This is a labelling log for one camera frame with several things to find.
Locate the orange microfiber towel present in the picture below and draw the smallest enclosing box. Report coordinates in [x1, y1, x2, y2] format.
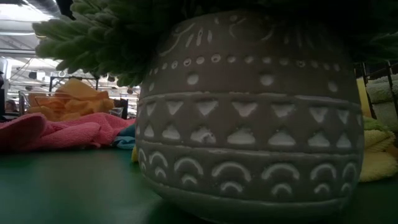
[26, 93, 116, 123]
[55, 77, 109, 101]

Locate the grey-green artificial succulent plant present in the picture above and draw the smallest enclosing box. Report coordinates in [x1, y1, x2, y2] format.
[32, 0, 398, 88]

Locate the grey patterned ceramic pot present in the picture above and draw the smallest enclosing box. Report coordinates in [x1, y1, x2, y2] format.
[135, 9, 365, 224]

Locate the pink microfiber towel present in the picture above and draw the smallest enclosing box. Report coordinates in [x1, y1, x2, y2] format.
[0, 111, 137, 152]

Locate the person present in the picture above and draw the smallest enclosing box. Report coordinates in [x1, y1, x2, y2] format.
[4, 99, 19, 113]

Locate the clear plastic bin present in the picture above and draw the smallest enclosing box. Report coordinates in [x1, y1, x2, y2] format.
[17, 89, 124, 121]

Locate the copper wire rectangular basket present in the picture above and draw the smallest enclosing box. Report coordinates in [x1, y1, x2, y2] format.
[354, 60, 398, 132]

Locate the teal microfiber towel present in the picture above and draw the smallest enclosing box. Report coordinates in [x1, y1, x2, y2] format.
[119, 123, 137, 138]

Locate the light blue microfiber towel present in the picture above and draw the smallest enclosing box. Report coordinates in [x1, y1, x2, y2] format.
[112, 135, 137, 151]

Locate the yellow plastic bin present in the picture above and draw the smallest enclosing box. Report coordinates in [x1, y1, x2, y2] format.
[356, 77, 371, 121]

